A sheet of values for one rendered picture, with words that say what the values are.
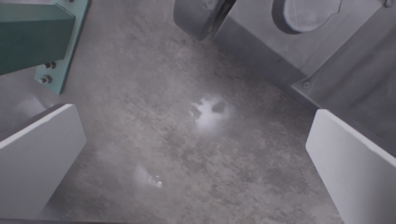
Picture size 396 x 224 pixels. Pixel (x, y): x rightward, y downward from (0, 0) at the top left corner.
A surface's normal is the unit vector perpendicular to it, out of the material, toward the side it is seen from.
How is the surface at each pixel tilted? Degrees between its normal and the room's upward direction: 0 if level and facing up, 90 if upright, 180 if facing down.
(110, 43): 0
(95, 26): 0
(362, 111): 0
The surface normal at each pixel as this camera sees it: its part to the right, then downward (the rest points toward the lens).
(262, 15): -0.19, 0.43
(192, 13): -0.45, 0.78
